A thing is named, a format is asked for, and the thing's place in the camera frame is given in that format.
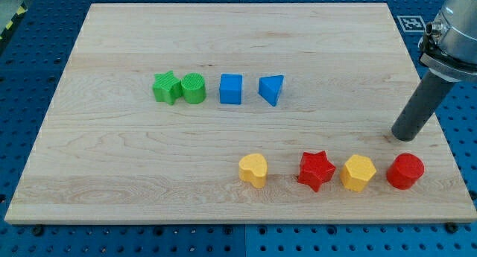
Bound light wooden board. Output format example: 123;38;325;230
5;3;476;225

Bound yellow heart block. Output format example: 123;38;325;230
238;153;268;188

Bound blue triangle block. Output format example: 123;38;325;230
258;75;284;107

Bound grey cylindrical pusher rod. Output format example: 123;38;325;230
391;71;456;142

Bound green cylinder block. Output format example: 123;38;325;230
181;73;206;104

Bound red cylinder block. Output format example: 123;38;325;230
386;153;425;190

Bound blue cube block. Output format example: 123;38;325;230
219;74;243;104

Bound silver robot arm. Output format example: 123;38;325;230
419;0;476;83

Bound green star block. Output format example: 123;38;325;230
152;70;183;105

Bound yellow black hazard tape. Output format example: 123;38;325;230
1;2;28;45

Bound red star block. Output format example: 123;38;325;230
297;150;336;192

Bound yellow hexagon block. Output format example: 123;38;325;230
339;154;376;192

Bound white fiducial marker tag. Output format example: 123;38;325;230
397;15;426;33

